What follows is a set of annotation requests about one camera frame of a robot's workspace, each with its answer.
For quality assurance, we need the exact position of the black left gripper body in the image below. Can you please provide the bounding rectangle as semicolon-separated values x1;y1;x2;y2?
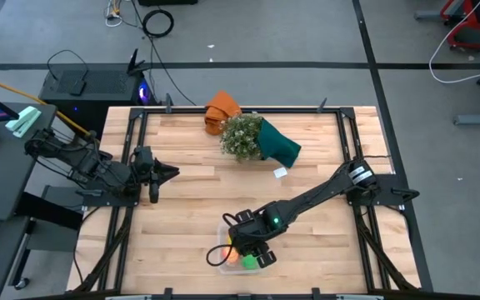
131;145;161;204

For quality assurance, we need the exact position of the toy green pepper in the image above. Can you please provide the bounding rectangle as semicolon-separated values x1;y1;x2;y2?
242;254;260;270

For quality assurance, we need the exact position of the clear plastic tupperware container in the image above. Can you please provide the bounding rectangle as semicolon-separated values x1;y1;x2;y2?
216;227;266;276

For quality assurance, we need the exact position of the toy peach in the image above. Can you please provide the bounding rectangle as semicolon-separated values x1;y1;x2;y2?
222;247;241;265

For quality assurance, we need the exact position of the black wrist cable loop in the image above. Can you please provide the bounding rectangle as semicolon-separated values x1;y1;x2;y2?
205;243;235;268

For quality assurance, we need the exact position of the coiled black cable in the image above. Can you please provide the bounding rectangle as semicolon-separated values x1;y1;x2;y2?
142;8;175;39

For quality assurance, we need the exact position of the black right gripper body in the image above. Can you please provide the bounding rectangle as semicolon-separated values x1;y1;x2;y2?
227;209;278;269

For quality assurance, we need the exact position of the black cable bundle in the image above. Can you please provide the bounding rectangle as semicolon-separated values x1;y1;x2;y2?
72;206;137;293
354;206;420;293

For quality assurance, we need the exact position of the black computer tower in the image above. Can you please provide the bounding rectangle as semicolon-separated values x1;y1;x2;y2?
38;61;160;141

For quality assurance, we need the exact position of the white floor cable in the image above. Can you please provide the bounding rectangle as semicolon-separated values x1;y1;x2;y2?
428;0;480;84

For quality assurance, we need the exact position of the black wifi antenna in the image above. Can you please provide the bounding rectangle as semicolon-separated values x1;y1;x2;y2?
126;47;153;77

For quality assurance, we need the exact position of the small black box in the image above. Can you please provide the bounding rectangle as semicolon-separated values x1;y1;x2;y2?
69;78;87;97

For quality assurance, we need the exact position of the black aluminium table frame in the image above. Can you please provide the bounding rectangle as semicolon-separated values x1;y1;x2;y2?
67;106;433;300

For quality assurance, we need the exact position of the red metal cart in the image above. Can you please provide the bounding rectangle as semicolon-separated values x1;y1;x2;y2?
439;0;480;51

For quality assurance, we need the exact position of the mint green stapler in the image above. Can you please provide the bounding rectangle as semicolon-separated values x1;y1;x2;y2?
5;105;43;138

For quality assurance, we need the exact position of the white cable bundle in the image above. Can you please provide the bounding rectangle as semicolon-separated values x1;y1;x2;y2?
105;0;124;28

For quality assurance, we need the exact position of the orange cloth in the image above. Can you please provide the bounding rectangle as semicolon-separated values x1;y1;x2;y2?
204;90;243;137

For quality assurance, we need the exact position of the teal cloth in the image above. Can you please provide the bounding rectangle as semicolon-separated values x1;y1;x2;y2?
256;118;303;169

